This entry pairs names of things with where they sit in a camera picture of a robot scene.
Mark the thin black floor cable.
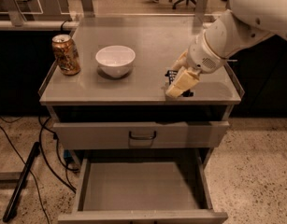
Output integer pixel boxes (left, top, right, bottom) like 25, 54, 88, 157
0, 116, 52, 224

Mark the grey open middle drawer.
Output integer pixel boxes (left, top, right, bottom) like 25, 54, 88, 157
58, 148, 228, 224

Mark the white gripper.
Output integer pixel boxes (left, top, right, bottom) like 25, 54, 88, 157
165, 32, 226, 98

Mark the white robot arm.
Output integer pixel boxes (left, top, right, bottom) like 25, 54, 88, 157
165, 0, 287, 98

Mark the orange soda can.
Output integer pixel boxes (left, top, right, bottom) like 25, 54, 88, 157
52, 35, 80, 76

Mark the white ceramic bowl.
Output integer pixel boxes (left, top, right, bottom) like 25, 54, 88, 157
95, 45, 136, 78

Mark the black drawer handle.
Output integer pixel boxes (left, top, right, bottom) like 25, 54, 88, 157
128, 131, 157, 141

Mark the black bar on floor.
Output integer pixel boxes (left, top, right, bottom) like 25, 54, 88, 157
2, 142, 39, 223

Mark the grey drawer cabinet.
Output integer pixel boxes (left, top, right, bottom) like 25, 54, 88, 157
38, 14, 246, 224

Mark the dark blue rxbar wrapper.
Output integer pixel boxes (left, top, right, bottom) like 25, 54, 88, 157
165, 70, 194, 97

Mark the white horizontal rail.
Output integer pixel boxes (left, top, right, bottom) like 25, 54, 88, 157
0, 20, 216, 34

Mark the grey top drawer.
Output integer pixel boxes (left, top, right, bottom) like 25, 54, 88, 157
53, 121, 229, 150

